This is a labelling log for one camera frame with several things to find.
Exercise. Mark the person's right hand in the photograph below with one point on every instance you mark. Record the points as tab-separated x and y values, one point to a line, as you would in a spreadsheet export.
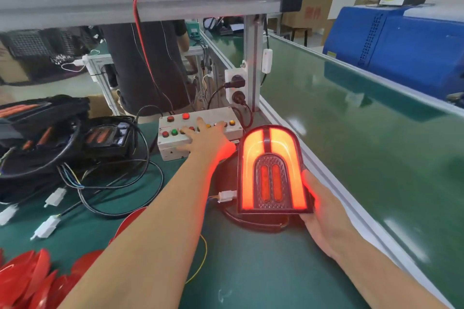
330	225

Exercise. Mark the person's left hand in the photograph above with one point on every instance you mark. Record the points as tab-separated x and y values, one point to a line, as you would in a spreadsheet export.
210	146

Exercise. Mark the pile of black lamp housings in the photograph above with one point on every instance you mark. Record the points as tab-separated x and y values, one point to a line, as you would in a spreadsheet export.
109	138

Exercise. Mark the person's left forearm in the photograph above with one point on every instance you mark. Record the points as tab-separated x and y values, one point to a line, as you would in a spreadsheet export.
145	247

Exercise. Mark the person's right forearm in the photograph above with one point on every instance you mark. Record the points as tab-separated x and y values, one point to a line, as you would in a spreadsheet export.
391	283

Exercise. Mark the beige test button box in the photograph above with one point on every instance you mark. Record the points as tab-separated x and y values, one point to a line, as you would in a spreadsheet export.
170	147

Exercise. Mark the white power strip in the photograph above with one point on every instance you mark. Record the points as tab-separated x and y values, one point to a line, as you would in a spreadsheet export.
229	91

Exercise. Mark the white metal stand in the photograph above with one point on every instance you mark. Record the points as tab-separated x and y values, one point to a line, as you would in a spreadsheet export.
98	65

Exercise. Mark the cardboard box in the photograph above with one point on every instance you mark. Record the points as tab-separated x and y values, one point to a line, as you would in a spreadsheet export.
315	8

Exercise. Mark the blue plastic crate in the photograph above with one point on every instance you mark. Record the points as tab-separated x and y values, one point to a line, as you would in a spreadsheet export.
406	48

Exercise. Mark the black mesh basket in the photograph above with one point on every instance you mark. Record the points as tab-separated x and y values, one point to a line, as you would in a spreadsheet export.
29	43

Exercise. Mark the pile of red lens covers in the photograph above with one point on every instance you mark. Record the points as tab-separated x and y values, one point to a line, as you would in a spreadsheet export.
29	283

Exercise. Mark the white switch box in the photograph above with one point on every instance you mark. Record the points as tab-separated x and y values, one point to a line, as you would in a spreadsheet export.
267	60

